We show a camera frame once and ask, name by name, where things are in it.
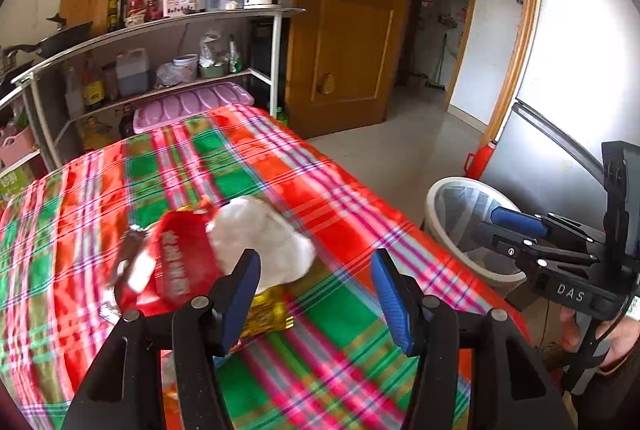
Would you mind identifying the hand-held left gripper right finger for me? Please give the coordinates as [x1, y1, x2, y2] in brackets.
[370, 249, 576, 430]

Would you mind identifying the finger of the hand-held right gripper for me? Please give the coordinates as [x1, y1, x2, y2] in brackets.
[490, 206, 607, 249]
[472, 221, 601, 269]

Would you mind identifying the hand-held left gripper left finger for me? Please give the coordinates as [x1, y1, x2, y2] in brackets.
[60, 249, 262, 430]

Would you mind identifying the gold snack wrapper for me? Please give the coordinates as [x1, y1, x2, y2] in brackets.
[240, 285, 293, 341]

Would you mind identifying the white trash bin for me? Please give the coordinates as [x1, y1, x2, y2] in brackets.
[425, 176, 528, 288]

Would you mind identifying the white foam fruit net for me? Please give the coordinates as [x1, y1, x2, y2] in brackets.
[207, 196, 317, 287]

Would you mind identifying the red plastic bag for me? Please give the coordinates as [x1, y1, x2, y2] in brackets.
[114, 206, 226, 318]

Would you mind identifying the dark foil wrapper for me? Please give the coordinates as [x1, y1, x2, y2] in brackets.
[100, 224, 151, 323]

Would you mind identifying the person's right forearm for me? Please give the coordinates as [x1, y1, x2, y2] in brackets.
[570, 355, 640, 430]

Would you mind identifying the person's right hand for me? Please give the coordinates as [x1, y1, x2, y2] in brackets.
[559, 304, 640, 375]

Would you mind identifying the clear bin liner bag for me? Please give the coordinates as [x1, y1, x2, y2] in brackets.
[434, 185, 521, 265]

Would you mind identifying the red plastic jug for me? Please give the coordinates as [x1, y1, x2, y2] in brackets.
[464, 141, 498, 181]

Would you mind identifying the plaid tablecloth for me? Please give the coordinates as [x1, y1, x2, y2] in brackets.
[0, 104, 531, 430]

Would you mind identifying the broom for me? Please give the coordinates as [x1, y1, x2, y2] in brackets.
[427, 32, 448, 91]

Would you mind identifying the silver refrigerator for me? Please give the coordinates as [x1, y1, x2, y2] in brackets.
[482, 0, 640, 261]

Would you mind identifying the pink plastic tray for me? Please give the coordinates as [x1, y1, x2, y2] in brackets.
[132, 82, 255, 135]

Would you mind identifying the small white bucket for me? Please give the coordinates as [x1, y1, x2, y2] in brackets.
[172, 54, 200, 83]

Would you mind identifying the wooden door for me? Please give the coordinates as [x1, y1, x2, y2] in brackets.
[285, 0, 421, 138]

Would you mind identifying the white plastic jerrycan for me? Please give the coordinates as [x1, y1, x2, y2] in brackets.
[115, 48, 151, 95]

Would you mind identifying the green carton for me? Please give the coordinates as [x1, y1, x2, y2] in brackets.
[0, 165, 36, 201]

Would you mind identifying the soy sauce bottle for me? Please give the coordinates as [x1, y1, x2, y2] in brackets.
[81, 54, 106, 108]

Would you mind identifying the clear plastic bottle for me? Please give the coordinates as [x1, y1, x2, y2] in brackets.
[64, 64, 83, 115]

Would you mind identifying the pink plastic basket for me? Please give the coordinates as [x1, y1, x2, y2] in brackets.
[0, 127, 38, 168]

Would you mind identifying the steel kitchen shelf rack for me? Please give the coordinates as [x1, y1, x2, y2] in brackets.
[12, 7, 307, 171]

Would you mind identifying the white chopstick holder box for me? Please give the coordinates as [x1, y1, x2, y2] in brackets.
[161, 0, 198, 17]

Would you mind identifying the red jar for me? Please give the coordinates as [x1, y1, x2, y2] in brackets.
[127, 0, 161, 26]

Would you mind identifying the black frying pan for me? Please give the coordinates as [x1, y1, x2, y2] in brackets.
[37, 12, 94, 58]

